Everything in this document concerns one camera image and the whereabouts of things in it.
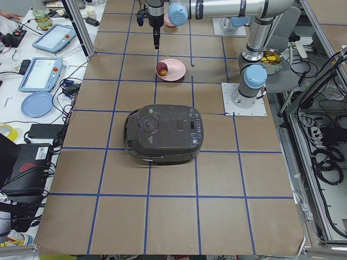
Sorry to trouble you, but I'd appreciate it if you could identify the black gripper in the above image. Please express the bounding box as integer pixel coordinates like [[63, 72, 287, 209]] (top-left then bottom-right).
[[147, 0, 164, 49]]

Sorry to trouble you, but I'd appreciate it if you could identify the pink bowl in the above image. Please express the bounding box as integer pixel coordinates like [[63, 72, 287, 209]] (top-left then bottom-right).
[[164, 14, 177, 28]]

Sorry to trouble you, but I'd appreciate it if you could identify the red apple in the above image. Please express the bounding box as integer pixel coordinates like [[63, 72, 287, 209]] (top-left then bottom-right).
[[156, 62, 169, 76]]

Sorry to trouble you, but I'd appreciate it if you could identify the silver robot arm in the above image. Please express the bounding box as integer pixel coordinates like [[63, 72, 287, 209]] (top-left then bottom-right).
[[168, 0, 293, 108]]

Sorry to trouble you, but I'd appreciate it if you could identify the pink plate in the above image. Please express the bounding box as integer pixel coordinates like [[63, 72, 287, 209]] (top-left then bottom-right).
[[158, 58, 186, 82]]

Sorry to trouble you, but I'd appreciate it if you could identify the blue plate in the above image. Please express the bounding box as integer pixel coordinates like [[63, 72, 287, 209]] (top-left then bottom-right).
[[21, 91, 53, 118]]

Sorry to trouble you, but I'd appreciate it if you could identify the upper blue teach pendant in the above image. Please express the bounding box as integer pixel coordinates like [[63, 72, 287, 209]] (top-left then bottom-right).
[[31, 24, 76, 54]]

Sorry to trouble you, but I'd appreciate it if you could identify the blue teach pendant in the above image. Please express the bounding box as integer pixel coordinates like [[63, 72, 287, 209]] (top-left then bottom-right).
[[18, 57, 63, 93], [31, 24, 76, 54]]

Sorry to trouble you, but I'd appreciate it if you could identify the dark grey rice cooker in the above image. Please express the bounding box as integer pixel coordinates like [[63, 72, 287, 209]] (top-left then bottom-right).
[[123, 104, 204, 164]]

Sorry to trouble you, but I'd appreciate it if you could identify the green drink bottle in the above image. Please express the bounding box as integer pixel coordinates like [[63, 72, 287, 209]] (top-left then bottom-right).
[[33, 9, 53, 30]]

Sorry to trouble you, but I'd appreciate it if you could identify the lower blue teach pendant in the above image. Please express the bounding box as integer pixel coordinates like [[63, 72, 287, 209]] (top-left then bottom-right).
[[18, 57, 63, 93]]

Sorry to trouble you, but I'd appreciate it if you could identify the grey office chair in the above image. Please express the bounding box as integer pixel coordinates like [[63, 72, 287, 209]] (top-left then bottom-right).
[[262, 6, 301, 93]]

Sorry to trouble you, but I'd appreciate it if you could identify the black power adapter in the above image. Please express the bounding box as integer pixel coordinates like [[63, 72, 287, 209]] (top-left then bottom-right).
[[28, 124, 63, 139]]

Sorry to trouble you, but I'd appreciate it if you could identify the yellow tape roll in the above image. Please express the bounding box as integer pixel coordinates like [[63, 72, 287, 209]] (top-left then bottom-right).
[[0, 124, 18, 141]]

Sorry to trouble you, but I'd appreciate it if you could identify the black laptop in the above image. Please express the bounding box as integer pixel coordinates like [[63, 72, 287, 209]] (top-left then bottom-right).
[[1, 135, 53, 196]]

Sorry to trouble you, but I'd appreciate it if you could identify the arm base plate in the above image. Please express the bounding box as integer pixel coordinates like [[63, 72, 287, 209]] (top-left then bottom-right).
[[221, 83, 267, 116], [213, 17, 248, 37]]

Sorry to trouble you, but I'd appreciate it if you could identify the aluminium frame post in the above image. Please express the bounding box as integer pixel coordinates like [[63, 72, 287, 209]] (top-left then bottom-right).
[[62, 0, 95, 58]]

